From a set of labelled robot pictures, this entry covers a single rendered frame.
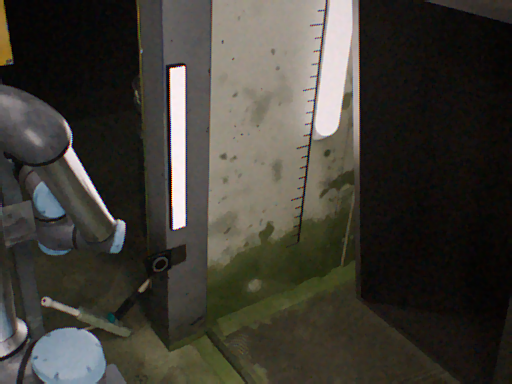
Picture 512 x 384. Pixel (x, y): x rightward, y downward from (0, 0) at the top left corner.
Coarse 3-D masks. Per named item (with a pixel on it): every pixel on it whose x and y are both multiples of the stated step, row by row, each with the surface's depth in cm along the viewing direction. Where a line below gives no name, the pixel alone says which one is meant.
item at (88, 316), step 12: (48, 300) 216; (132, 300) 243; (72, 312) 226; (84, 312) 229; (96, 312) 238; (120, 312) 242; (96, 324) 236; (108, 324) 241; (120, 324) 246; (120, 336) 251
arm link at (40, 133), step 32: (0, 96) 100; (32, 96) 105; (0, 128) 100; (32, 128) 102; (64, 128) 108; (32, 160) 107; (64, 160) 114; (64, 192) 122; (96, 192) 135; (96, 224) 140
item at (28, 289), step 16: (0, 80) 175; (0, 160) 187; (0, 176) 189; (0, 192) 195; (16, 192) 195; (16, 256) 206; (16, 272) 212; (32, 272) 213; (32, 288) 216; (32, 304) 219; (32, 320) 223; (32, 336) 226
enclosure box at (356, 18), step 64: (384, 0) 155; (448, 0) 124; (384, 64) 166; (448, 64) 176; (384, 128) 180; (448, 128) 188; (384, 192) 195; (448, 192) 201; (384, 256) 214; (448, 256) 216; (384, 320) 205; (448, 320) 202
